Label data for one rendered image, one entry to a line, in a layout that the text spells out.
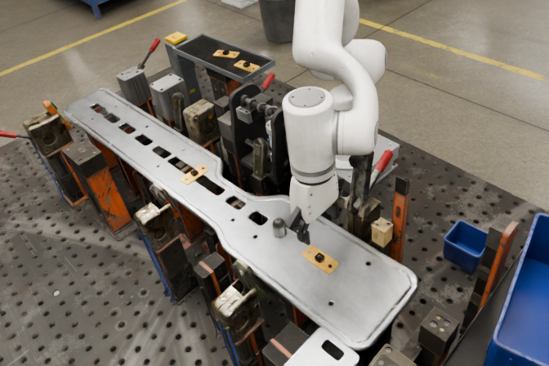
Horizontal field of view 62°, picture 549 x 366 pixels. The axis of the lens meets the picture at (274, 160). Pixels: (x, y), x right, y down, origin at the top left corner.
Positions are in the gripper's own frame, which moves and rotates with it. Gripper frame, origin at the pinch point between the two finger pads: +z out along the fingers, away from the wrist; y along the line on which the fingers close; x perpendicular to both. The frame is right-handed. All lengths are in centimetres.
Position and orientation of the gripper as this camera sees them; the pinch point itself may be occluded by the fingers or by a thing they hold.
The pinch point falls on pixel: (318, 225)
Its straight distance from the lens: 96.7
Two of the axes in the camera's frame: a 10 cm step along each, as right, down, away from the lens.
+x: 7.1, 3.9, -5.9
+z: 1.2, 7.5, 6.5
